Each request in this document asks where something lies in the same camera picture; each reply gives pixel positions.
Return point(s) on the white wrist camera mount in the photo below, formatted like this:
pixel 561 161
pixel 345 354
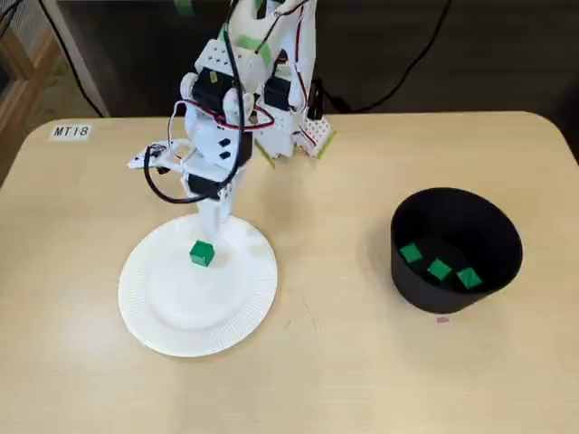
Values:
pixel 135 162

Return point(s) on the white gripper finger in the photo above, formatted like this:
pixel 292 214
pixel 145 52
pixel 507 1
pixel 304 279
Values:
pixel 212 219
pixel 230 192

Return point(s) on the green block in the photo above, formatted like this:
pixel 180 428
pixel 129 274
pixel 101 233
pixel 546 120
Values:
pixel 439 270
pixel 201 254
pixel 410 252
pixel 468 277

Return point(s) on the white paper plate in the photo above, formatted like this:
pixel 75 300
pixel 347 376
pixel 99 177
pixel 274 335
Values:
pixel 181 316

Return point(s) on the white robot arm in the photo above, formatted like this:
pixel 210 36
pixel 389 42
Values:
pixel 307 45

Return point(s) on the grey metal post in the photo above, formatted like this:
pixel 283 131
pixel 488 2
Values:
pixel 79 59

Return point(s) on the small pink sticker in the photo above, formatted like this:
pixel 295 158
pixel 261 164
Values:
pixel 443 320

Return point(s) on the yellow-green tape strip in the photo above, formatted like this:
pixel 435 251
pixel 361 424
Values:
pixel 267 158
pixel 326 144

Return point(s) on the light wooden shelf frame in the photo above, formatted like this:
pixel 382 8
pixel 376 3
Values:
pixel 22 68

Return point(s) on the white MT18 label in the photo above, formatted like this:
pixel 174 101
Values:
pixel 71 131

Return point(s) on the dark brown cabinet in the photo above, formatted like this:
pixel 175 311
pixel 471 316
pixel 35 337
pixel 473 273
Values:
pixel 135 68

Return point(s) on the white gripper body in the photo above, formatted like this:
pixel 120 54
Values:
pixel 202 185

